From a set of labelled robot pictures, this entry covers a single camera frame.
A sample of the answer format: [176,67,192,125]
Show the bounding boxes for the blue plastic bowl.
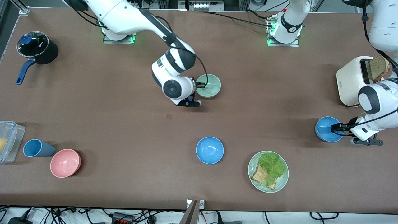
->
[196,136,224,165]
[315,116,344,143]

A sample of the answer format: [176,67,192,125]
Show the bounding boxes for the grey electronics box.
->
[179,0,225,12]

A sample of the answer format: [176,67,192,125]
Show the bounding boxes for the black pot blue handle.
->
[16,31,59,85]

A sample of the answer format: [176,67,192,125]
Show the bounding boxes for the blue plastic cup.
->
[23,139,56,157]

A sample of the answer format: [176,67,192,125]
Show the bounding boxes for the black power strip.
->
[111,212,135,224]

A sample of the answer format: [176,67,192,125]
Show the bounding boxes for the glass lid blue knob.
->
[17,31,49,58]

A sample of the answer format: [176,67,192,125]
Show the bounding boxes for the grey metal bar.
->
[179,200,199,224]

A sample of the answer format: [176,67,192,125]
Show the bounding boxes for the green lettuce leaf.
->
[259,152,286,186]

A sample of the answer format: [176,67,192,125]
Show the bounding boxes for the clear plastic food container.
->
[0,121,26,164]

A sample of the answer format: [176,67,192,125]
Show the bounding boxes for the brown bread slice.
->
[251,163,277,190]
[369,55,391,83]

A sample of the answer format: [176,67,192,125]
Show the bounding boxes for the pale green bowl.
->
[196,74,221,99]

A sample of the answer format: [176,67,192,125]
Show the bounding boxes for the white toaster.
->
[336,56,377,108]

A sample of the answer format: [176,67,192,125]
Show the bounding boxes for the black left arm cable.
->
[361,9,398,137]

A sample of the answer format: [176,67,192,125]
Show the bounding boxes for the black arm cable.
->
[137,8,208,86]
[361,9,398,137]

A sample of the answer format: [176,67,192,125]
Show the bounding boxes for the black table cable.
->
[201,10,275,28]

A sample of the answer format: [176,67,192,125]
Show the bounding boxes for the pink plastic bowl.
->
[50,149,82,178]

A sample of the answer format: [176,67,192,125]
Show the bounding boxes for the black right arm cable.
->
[137,8,208,86]

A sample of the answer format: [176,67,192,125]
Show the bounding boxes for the pale green plate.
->
[248,151,289,193]

